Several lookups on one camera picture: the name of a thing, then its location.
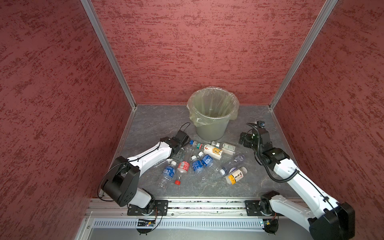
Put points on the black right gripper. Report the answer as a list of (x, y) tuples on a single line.
[(247, 137)]

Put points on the red label bottle red cap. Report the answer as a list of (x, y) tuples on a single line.
[(184, 165)]

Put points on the clear bottle white label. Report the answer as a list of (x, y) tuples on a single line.
[(225, 147)]

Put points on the blue label bottle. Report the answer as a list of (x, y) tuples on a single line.
[(198, 168), (167, 175), (210, 163)]

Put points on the green label white bottle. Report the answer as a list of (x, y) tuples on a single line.
[(207, 149)]

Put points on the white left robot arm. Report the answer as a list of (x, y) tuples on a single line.
[(121, 181)]

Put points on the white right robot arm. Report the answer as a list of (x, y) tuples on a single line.
[(324, 218)]

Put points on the grey mesh waste bin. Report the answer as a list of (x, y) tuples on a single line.
[(212, 132)]

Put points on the clear bin liner bag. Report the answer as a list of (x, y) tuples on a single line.
[(212, 105)]

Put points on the clear purple tinted bottle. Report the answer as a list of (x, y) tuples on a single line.
[(232, 165)]

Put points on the yellow white label bottle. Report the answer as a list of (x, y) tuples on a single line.
[(236, 175)]

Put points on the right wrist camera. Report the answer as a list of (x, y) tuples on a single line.
[(261, 124)]

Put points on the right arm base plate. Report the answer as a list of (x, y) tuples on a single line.
[(257, 208)]

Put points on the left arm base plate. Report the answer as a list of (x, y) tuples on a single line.
[(155, 207)]

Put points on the perforated cable duct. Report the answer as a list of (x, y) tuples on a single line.
[(253, 225)]

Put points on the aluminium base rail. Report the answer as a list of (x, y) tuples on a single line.
[(175, 208)]

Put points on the right aluminium corner post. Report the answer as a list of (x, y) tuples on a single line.
[(317, 26)]

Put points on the aluminium corner post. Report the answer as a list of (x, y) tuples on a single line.
[(97, 26), (317, 26)]

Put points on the left aluminium corner post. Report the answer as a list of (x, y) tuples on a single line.
[(97, 26)]

